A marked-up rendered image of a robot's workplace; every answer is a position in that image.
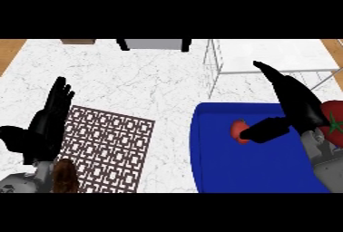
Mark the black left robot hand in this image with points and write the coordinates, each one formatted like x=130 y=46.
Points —
x=46 y=127

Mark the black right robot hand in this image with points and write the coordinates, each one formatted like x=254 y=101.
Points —
x=294 y=99

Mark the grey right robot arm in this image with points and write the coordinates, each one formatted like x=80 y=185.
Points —
x=322 y=160

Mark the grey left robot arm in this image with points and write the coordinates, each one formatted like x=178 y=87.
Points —
x=27 y=178

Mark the blue tray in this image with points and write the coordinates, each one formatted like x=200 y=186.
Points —
x=250 y=163

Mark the brown patterned placemat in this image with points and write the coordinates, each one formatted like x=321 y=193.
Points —
x=107 y=151

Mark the red tomato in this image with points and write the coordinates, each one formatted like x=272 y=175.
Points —
x=237 y=129

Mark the brown oblong vegetable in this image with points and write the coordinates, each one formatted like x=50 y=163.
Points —
x=65 y=176

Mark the brown wooden box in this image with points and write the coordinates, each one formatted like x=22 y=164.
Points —
x=78 y=41

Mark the grey and black appliance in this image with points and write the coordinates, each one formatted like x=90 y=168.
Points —
x=154 y=44

